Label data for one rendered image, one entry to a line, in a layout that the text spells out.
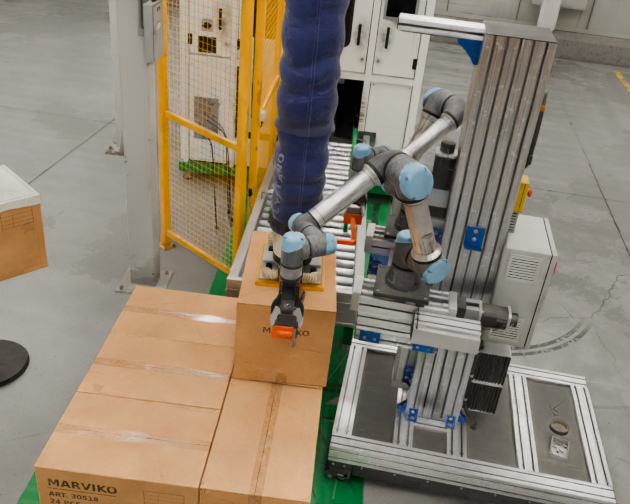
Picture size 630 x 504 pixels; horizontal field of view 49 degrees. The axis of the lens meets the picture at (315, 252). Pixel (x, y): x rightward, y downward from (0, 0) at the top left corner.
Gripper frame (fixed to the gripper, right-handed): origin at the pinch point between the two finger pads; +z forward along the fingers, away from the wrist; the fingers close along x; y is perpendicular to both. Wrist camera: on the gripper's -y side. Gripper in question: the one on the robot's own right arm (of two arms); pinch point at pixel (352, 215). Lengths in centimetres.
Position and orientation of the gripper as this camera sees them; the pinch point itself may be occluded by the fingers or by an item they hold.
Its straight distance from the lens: 321.5
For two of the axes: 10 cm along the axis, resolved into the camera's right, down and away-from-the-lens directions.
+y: -0.3, 5.0, -8.6
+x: 10.0, 0.9, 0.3
